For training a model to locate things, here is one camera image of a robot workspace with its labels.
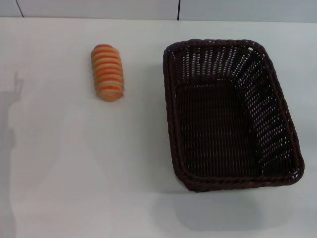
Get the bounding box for dark brown woven basket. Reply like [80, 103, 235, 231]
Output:
[162, 38, 306, 192]

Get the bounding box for orange striped bread roll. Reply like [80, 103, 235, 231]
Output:
[90, 44, 124, 102]

